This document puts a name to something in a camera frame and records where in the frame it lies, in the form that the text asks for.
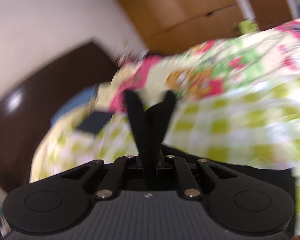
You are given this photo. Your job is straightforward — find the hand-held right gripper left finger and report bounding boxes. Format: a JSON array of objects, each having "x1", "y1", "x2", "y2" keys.
[{"x1": 61, "y1": 155, "x2": 143, "y2": 200}]

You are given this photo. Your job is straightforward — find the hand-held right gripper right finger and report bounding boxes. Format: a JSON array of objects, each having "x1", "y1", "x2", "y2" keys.
[{"x1": 156, "y1": 155, "x2": 237, "y2": 200}]

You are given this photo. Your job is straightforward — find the black pants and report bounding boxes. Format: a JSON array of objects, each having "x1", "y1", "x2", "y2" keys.
[{"x1": 124, "y1": 89, "x2": 297, "y2": 233}]

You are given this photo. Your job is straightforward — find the blue pillow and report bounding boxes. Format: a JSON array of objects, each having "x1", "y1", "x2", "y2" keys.
[{"x1": 51, "y1": 84, "x2": 100, "y2": 126}]

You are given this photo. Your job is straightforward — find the checked cartoon print blanket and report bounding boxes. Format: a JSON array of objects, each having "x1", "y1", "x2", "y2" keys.
[{"x1": 30, "y1": 17, "x2": 300, "y2": 222}]

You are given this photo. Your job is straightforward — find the dark brown wooden headboard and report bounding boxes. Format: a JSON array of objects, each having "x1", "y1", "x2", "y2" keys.
[{"x1": 0, "y1": 41, "x2": 121, "y2": 193}]

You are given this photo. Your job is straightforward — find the pink and white bag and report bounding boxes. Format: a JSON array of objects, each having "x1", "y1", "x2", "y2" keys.
[{"x1": 114, "y1": 50, "x2": 148, "y2": 67}]

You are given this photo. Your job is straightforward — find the bright green cloth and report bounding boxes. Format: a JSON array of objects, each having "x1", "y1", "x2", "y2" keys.
[{"x1": 237, "y1": 19, "x2": 259, "y2": 34}]

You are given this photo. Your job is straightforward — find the wooden wardrobe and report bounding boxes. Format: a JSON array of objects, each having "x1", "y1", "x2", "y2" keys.
[{"x1": 104, "y1": 0, "x2": 243, "y2": 55}]

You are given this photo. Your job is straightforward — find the brown wooden door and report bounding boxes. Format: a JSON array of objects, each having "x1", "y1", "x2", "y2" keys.
[{"x1": 240, "y1": 0, "x2": 297, "y2": 28}]

